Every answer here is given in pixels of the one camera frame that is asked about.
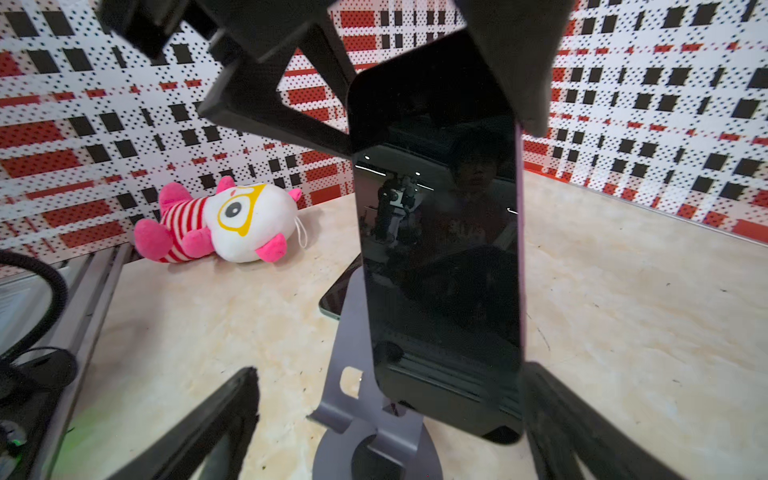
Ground black phone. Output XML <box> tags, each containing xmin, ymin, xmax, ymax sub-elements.
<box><xmin>347</xmin><ymin>30</ymin><xmax>525</xmax><ymax>445</ymax></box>

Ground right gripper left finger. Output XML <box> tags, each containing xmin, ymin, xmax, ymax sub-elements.
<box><xmin>111</xmin><ymin>367</ymin><xmax>260</xmax><ymax>479</ymax></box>

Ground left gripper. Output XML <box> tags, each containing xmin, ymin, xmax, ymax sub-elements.
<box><xmin>97</xmin><ymin>0</ymin><xmax>356</xmax><ymax>158</ymax></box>

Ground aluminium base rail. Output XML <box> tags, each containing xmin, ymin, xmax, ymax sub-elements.
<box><xmin>1</xmin><ymin>243</ymin><xmax>133</xmax><ymax>479</ymax></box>

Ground purple phone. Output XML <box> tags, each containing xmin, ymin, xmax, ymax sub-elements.
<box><xmin>318</xmin><ymin>254</ymin><xmax>362</xmax><ymax>320</ymax></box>

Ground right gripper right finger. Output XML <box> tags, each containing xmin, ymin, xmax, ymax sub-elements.
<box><xmin>520</xmin><ymin>362</ymin><xmax>680</xmax><ymax>479</ymax></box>

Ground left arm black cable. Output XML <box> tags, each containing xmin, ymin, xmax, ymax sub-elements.
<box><xmin>0</xmin><ymin>248</ymin><xmax>79</xmax><ymax>397</ymax></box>

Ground grey stand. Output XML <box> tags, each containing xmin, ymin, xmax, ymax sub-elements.
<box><xmin>308</xmin><ymin>268</ymin><xmax>443</xmax><ymax>479</ymax></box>

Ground pink white plush toy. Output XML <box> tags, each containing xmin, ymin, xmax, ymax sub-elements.
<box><xmin>134</xmin><ymin>176</ymin><xmax>309</xmax><ymax>263</ymax></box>

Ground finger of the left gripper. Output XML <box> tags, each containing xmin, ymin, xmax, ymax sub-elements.
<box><xmin>455</xmin><ymin>0</ymin><xmax>574</xmax><ymax>137</ymax></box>

